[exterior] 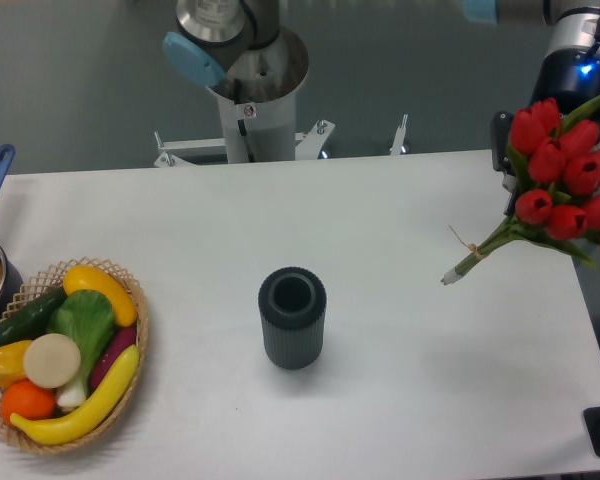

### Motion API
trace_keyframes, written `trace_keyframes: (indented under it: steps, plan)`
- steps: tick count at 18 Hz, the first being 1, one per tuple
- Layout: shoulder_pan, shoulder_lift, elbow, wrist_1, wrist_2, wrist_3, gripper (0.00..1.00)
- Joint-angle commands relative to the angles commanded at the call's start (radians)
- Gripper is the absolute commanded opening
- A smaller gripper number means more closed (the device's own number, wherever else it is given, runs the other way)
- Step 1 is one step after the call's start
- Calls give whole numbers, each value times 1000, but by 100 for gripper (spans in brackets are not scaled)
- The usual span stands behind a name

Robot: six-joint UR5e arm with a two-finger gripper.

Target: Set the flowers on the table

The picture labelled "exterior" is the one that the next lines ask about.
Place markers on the yellow banana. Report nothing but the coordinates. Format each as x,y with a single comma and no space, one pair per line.
87,417

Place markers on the green leafy bok choy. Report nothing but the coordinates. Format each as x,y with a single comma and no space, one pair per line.
87,318

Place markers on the woven wicker basket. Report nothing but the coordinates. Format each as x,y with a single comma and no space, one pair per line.
51,279

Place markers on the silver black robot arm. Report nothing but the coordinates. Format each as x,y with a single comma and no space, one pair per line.
570,71

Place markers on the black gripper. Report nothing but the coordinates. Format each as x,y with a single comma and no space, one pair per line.
499,133

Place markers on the white mounting pedestal frame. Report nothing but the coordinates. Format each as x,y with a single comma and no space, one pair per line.
252,132

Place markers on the beige round disc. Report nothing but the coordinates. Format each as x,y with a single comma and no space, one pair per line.
51,361

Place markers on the red tulip bouquet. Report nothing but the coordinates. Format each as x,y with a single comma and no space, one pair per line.
555,160

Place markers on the dark grey ribbed vase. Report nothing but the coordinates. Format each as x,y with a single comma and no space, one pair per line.
292,304

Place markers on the yellow bell pepper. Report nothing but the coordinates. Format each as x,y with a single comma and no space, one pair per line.
12,363

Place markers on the orange fruit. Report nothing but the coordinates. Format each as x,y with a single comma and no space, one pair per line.
28,400

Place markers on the green cucumber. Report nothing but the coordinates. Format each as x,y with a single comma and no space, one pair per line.
31,320

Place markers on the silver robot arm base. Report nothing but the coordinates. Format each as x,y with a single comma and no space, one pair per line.
237,49

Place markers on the yellow squash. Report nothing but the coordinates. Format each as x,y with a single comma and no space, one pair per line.
86,277

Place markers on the purple eggplant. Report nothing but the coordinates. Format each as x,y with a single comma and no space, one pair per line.
121,340

